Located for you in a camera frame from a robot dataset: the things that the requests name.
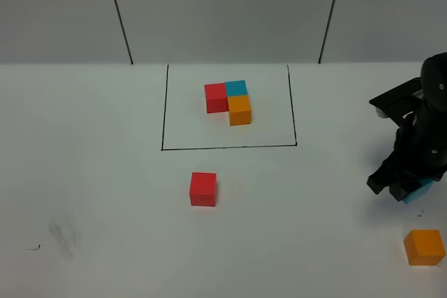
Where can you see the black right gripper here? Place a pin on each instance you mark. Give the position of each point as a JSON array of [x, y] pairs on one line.
[[419, 152]]

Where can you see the template orange cube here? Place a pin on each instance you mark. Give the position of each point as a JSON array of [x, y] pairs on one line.
[[239, 110]]

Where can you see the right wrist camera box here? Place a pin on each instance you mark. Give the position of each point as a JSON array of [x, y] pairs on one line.
[[396, 103]]

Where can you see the template blue cube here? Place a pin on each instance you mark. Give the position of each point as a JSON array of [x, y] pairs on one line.
[[236, 88]]

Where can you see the template red cube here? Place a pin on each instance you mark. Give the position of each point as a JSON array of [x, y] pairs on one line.
[[216, 98]]

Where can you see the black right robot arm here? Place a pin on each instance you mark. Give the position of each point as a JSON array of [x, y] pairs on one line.
[[433, 83]]

